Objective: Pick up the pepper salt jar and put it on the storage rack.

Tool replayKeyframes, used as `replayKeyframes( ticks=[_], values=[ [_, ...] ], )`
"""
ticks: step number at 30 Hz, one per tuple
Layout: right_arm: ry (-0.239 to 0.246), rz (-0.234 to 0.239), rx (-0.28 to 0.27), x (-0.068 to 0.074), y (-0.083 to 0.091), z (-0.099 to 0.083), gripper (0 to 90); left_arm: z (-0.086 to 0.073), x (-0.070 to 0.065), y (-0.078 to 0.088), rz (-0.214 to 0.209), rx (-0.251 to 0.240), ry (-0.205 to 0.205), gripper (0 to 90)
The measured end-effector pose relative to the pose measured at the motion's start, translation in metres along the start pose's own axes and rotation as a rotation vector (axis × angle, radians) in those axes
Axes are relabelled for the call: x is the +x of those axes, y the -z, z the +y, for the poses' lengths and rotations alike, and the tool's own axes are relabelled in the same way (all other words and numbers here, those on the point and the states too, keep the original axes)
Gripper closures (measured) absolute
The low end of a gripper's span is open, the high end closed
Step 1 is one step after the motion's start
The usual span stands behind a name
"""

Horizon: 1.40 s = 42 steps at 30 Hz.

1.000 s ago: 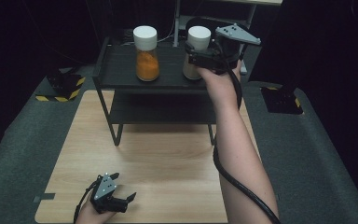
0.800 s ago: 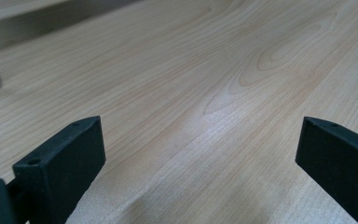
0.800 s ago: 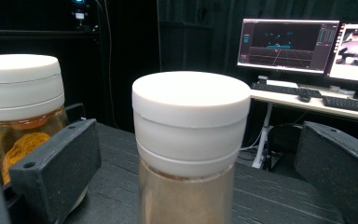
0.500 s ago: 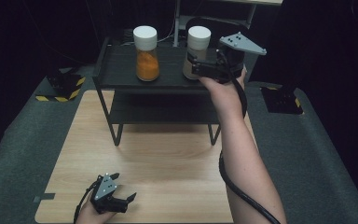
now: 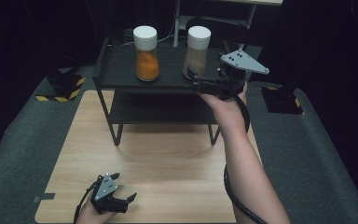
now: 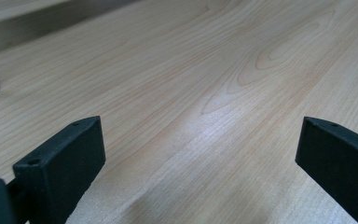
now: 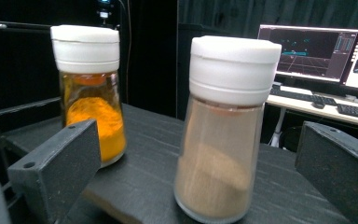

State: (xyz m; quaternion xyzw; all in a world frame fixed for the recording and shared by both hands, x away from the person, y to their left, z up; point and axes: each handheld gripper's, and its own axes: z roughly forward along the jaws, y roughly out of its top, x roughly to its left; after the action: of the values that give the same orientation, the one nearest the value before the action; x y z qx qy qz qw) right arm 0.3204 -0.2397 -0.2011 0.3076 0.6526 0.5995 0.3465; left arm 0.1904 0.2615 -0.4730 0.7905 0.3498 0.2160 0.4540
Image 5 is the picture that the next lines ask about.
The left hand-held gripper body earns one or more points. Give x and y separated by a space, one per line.
105 188

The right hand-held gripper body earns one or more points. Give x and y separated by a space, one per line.
242 62

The brown spice jar white lid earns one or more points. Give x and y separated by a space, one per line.
197 56

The black two-tier shelf rack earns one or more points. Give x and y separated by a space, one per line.
167 105

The orange spice jar white lid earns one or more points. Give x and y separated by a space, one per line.
147 65

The person's left hand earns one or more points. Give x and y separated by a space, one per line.
93 216

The person's right hand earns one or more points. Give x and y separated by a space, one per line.
228 112

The black chair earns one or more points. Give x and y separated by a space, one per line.
223 31

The grey tape strip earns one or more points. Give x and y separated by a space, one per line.
45 197

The black yellow striped stand base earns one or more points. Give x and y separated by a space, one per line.
63 87

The white metal desk frame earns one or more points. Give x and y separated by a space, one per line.
176 21

